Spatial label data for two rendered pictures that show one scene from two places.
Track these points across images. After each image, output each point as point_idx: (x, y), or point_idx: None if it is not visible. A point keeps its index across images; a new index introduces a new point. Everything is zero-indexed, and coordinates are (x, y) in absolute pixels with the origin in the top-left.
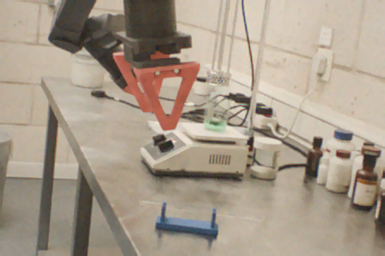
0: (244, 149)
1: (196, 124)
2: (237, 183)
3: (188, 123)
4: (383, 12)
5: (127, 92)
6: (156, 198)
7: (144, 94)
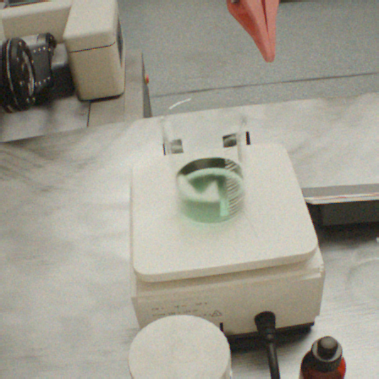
0: (130, 292)
1: (282, 172)
2: (106, 328)
3: (282, 157)
4: None
5: (231, 13)
6: (8, 184)
7: (257, 35)
